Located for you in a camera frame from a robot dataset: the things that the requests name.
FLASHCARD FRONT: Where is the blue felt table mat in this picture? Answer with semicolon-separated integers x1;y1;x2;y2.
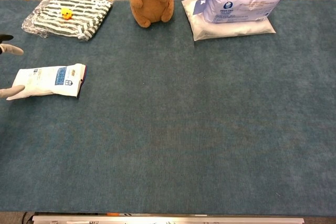
0;0;336;216

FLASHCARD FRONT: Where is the aluminium table edge rail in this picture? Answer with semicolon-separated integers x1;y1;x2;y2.
31;215;305;224

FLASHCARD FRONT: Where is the brown capybara plush toy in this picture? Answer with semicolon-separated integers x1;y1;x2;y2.
123;0;175;28

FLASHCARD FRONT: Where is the white blue small package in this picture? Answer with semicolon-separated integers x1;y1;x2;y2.
6;63;88;101

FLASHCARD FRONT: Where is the small yellow duck toy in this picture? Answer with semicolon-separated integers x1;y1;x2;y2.
60;7;74;20

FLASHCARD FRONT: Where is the striped garment in clear bag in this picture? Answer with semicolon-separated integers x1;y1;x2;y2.
21;0;116;42

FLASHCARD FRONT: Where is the white frosted plastic bag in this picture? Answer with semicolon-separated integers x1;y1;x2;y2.
181;0;277;41

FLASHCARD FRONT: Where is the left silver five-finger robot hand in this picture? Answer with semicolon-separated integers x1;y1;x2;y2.
0;34;26;100

